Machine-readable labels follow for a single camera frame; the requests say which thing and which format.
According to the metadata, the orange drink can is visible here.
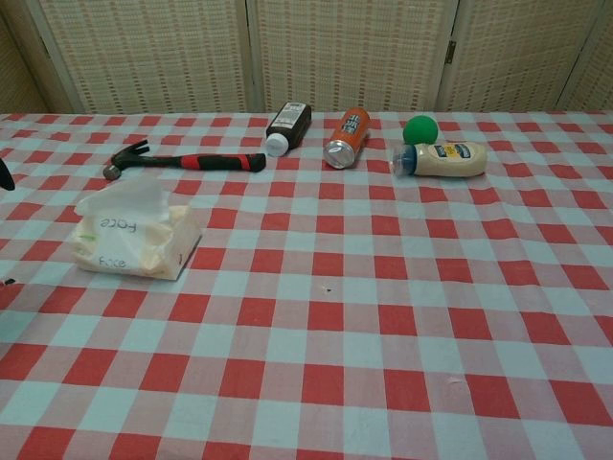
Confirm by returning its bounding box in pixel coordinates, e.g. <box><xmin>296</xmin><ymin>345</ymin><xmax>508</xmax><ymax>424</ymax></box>
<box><xmin>323</xmin><ymin>107</ymin><xmax>372</xmax><ymax>170</ymax></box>

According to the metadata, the green ball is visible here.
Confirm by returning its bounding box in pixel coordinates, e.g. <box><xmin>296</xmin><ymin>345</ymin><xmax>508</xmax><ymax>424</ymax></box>
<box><xmin>402</xmin><ymin>114</ymin><xmax>440</xmax><ymax>146</ymax></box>

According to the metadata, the brown bottle white cap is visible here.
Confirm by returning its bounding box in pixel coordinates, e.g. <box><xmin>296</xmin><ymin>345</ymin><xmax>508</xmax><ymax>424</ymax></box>
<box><xmin>264</xmin><ymin>102</ymin><xmax>313</xmax><ymax>157</ymax></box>

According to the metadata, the woven folding screen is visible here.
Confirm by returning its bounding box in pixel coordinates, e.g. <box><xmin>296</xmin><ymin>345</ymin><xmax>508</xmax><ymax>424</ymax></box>
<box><xmin>0</xmin><ymin>0</ymin><xmax>613</xmax><ymax>115</ymax></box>

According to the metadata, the mayonnaise bottle blue cap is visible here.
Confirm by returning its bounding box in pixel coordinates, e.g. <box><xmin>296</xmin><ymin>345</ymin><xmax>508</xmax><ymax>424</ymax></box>
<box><xmin>390</xmin><ymin>141</ymin><xmax>489</xmax><ymax>179</ymax></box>

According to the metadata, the black red claw hammer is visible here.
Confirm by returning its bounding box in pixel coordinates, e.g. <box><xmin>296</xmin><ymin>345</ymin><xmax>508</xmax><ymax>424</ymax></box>
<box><xmin>103</xmin><ymin>139</ymin><xmax>267</xmax><ymax>181</ymax></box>

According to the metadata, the red white checkered tablecloth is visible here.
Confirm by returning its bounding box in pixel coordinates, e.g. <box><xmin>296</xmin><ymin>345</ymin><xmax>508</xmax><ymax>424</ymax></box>
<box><xmin>0</xmin><ymin>111</ymin><xmax>613</xmax><ymax>460</ymax></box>

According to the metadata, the clear plastic bag of wipes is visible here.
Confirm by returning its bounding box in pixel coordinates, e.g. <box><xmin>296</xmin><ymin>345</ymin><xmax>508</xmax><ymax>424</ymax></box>
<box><xmin>71</xmin><ymin>204</ymin><xmax>203</xmax><ymax>281</ymax></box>

